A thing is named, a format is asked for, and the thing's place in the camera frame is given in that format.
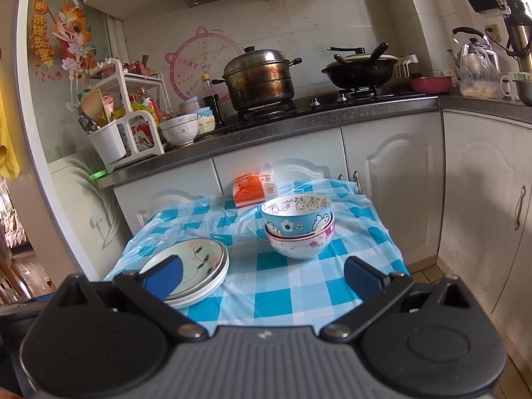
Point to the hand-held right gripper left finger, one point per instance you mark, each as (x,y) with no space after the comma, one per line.
(164,276)

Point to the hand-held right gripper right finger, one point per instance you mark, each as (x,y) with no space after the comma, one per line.
(361,278)

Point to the green plate with pink flowers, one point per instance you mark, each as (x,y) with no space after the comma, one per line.
(195,253)

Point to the large plain white plate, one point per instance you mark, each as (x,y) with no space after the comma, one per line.
(199,300)

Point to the white plate with grey flower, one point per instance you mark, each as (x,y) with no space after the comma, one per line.
(214,279)

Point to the white bowl with purple flowers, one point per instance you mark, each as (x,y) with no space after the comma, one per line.
(299,249)

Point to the blue cartoon bowl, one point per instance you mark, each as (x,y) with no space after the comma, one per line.
(299,220)

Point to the blue checkered plastic tablecloth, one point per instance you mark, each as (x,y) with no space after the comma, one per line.
(282,282)

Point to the white cabinet door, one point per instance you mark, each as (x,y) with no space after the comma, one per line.
(133,199)
(395,174)
(478,195)
(249,162)

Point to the orange packet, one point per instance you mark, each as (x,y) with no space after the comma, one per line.
(249,193)

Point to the red seasoning packet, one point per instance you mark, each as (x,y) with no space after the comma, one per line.
(143,133)

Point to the white utensil holder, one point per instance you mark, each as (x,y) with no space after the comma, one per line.
(106,143)

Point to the white floral bowl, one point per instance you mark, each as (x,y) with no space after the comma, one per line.
(179,131)

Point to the small printed white bowl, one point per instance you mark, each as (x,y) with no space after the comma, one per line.
(206,125)

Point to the yellow oil bottle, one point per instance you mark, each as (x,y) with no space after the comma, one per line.
(145,108)

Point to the grey kitchen countertop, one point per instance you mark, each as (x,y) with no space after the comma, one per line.
(291,122)

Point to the dark sauce bottle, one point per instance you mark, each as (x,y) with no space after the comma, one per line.
(212,108)

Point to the gas stove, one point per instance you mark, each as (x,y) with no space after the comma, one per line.
(320,102)

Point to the wooden spatula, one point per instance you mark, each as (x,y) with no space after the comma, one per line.
(93,106)

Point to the yellow cloth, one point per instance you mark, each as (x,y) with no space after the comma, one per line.
(8,141)

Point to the white kitchen rack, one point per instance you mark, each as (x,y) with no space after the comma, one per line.
(124,79)

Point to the red basin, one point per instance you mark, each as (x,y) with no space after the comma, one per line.
(430,85)

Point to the black wok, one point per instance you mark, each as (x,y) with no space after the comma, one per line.
(357,72)

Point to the metal steamer pot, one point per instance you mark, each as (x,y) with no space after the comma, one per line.
(257,83)

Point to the white oil jug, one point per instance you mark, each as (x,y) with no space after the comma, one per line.
(406,66)

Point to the clear plastic bag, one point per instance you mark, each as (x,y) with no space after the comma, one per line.
(478,75)

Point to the white mug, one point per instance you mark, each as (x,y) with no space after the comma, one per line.
(509,85)

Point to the metal bowl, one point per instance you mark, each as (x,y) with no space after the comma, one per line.
(524,91)

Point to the metal kettle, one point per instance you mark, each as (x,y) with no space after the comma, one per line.
(474,35)

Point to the dark thermos flask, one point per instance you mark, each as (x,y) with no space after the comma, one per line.
(519,33)

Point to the pink round wall sticker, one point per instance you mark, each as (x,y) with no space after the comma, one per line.
(187,66)

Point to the dragon wall sticker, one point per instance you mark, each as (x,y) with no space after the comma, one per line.
(70,33)

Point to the wall socket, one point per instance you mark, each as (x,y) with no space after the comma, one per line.
(492,32)

